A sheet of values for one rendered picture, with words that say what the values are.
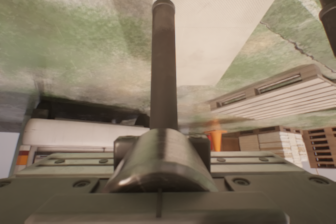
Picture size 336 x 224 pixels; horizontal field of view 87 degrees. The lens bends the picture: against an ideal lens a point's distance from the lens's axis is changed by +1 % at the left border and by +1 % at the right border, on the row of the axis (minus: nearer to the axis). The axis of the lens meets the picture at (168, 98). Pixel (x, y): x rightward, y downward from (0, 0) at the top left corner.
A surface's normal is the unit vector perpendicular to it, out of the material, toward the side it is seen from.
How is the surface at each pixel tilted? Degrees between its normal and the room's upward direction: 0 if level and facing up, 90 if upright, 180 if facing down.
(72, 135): 87
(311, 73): 90
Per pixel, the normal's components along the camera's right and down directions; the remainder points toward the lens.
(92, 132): 0.50, -0.30
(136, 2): 0.01, 0.94
